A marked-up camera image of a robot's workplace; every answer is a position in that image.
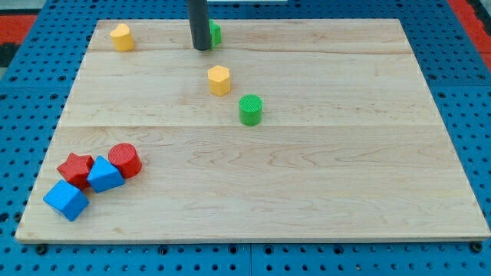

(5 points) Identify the green cylinder block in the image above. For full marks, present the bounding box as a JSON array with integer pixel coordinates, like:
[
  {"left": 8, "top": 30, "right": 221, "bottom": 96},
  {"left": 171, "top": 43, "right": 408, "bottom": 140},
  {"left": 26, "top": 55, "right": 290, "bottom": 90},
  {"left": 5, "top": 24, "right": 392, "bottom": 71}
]
[{"left": 239, "top": 94, "right": 263, "bottom": 127}]

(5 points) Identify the red star block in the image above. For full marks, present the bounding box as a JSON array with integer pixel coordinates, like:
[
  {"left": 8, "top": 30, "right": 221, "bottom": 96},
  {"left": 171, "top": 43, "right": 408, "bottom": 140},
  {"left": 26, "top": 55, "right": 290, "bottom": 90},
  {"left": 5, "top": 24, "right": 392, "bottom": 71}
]
[{"left": 57, "top": 153, "right": 94, "bottom": 190}]

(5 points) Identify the blue triangle block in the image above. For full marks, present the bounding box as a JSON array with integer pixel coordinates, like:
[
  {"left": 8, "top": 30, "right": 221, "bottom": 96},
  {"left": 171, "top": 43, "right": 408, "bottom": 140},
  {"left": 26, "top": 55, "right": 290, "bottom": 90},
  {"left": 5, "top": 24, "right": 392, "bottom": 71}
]
[{"left": 87, "top": 156, "right": 124, "bottom": 193}]

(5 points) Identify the green star block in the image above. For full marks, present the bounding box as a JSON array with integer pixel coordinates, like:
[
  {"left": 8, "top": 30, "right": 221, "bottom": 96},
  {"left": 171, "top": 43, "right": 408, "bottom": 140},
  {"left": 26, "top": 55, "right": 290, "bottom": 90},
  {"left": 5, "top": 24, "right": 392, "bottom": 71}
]
[{"left": 209, "top": 19, "right": 222, "bottom": 49}]

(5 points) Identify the yellow heart block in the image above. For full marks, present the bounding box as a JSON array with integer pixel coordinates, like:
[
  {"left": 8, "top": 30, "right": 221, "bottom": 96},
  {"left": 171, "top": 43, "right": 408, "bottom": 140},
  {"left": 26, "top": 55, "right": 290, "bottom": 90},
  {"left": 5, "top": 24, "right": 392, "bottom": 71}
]
[{"left": 110, "top": 24, "right": 135, "bottom": 52}]

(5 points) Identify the yellow hexagon block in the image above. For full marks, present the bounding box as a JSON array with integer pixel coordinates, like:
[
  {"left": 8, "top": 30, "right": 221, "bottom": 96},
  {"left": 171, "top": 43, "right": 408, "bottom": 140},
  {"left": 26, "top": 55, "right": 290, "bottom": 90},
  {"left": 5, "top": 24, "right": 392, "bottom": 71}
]
[{"left": 207, "top": 65, "right": 231, "bottom": 97}]

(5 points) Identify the blue cube block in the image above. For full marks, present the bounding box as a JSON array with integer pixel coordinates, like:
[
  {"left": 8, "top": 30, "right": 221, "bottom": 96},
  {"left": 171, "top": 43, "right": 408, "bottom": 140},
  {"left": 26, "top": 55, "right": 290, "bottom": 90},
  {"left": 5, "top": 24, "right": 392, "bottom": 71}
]
[{"left": 43, "top": 180, "right": 89, "bottom": 222}]

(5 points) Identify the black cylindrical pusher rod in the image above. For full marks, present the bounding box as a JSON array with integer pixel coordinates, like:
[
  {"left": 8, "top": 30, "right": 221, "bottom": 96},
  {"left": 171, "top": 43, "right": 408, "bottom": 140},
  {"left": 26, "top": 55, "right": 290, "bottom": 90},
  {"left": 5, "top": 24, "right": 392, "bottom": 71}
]
[{"left": 186, "top": 0, "right": 211, "bottom": 51}]

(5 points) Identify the wooden board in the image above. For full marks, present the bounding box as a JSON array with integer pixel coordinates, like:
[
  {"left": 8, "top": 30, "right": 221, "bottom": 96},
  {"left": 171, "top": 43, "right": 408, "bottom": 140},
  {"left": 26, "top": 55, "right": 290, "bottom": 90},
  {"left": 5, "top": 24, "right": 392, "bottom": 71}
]
[{"left": 15, "top": 19, "right": 490, "bottom": 245}]

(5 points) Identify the red cylinder block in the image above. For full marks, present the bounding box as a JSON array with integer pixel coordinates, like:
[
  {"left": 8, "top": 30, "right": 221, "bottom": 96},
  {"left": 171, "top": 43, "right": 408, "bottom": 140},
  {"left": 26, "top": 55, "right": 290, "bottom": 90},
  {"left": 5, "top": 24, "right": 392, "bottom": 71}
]
[{"left": 108, "top": 143, "right": 143, "bottom": 179}]

